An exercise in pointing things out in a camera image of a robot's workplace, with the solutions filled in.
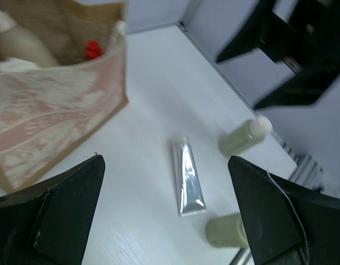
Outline beige pump bottle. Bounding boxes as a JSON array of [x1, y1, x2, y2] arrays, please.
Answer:
[[0, 10, 60, 67]]

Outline green bottle front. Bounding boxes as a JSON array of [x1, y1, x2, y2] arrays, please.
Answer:
[[205, 213, 249, 249]]

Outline jute canvas tote bag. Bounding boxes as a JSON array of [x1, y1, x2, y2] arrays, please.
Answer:
[[0, 1, 129, 193]]

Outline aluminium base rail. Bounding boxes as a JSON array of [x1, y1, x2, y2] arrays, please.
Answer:
[[281, 142, 324, 193]]

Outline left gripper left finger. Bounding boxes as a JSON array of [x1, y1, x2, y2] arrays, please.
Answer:
[[0, 155, 105, 264]]

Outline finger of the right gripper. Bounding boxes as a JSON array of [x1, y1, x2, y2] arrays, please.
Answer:
[[254, 66, 340, 110], [215, 0, 275, 63]]

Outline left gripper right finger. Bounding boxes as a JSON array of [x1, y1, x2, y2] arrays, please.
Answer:
[[228, 156, 340, 264]]

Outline right aluminium frame post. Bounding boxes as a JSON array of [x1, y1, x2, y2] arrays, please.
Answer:
[[178, 0, 203, 29]]

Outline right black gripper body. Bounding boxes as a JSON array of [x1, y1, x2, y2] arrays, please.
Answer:
[[258, 0, 340, 78]]

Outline green dish soap bottle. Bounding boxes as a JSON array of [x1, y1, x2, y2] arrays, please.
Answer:
[[84, 41, 103, 61]]

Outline silver blue tube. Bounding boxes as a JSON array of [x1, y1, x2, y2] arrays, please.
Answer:
[[171, 136, 206, 216]]

